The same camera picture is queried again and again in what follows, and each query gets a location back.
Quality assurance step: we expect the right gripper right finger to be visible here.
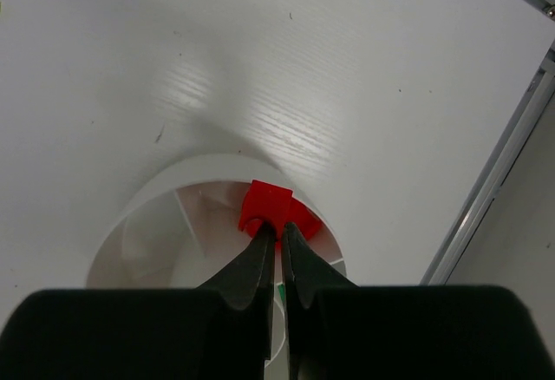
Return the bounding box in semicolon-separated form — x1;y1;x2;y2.
281;223;554;379

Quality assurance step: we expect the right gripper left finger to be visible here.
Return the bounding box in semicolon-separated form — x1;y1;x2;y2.
1;224;276;379

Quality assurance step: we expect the dark green sloped lego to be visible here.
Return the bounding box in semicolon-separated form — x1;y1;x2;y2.
277;284;285;305

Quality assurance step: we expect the red lego cluster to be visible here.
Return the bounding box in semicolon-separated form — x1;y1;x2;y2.
238;180;293;239

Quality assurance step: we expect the red arch lego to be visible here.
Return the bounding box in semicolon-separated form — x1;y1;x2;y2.
286;198;323;240

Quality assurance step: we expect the white divided bowl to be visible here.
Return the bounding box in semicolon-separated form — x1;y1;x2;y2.
87;155;346;379

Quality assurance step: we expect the aluminium table edge rail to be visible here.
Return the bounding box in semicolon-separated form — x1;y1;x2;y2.
421;0;554;285

